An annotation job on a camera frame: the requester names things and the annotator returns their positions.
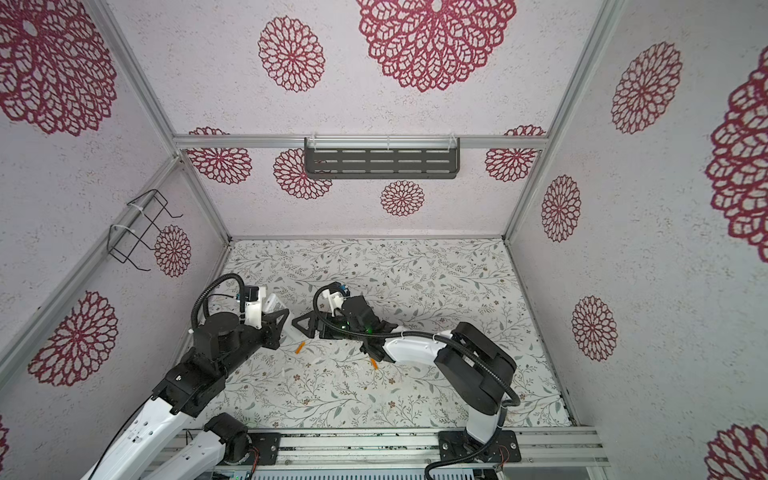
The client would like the white remote control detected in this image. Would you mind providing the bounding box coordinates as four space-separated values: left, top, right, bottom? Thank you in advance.
262 293 303 343

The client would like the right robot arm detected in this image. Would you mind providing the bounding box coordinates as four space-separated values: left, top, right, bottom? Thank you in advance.
291 292 521 444

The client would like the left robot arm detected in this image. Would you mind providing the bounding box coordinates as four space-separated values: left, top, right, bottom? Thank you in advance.
83 309 290 479

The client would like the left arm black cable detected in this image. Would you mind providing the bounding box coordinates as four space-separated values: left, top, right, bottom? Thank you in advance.
190 272 247 331

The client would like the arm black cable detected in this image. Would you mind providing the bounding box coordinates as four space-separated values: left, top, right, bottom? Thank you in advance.
311 281 522 480
190 272 247 331

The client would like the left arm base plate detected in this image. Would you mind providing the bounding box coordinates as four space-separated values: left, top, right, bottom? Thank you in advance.
223 432 282 466

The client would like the black wire wall rack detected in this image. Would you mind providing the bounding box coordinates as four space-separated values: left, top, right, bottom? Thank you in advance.
106 189 183 272

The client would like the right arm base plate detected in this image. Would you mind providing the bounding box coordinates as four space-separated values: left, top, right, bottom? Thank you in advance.
437 429 522 464

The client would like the dark grey wall shelf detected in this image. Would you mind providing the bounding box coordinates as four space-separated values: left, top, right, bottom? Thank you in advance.
303 137 461 180

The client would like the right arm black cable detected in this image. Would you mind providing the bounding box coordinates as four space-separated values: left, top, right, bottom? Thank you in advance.
311 281 522 480

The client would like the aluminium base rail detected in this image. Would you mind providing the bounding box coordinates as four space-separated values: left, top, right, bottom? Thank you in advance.
140 427 610 478

